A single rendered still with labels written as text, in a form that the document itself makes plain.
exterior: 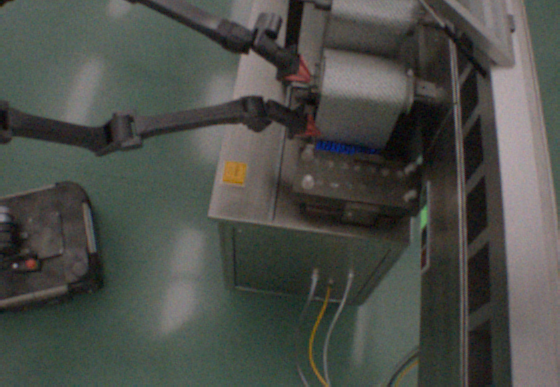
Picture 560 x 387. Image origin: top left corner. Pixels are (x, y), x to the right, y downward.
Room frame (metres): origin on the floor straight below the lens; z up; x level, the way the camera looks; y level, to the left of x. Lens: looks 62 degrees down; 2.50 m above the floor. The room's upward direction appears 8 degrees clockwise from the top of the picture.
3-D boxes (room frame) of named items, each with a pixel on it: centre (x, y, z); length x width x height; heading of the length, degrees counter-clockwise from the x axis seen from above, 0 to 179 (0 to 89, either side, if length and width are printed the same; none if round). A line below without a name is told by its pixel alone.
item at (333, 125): (0.94, -0.20, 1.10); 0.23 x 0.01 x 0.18; 90
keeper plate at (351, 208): (0.73, -0.26, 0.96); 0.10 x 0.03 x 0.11; 90
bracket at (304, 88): (1.04, -0.04, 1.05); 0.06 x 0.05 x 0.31; 90
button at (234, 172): (0.84, 0.15, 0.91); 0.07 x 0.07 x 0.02; 0
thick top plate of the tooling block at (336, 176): (0.82, -0.24, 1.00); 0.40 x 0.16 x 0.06; 90
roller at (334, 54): (1.12, -0.21, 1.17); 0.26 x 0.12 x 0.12; 90
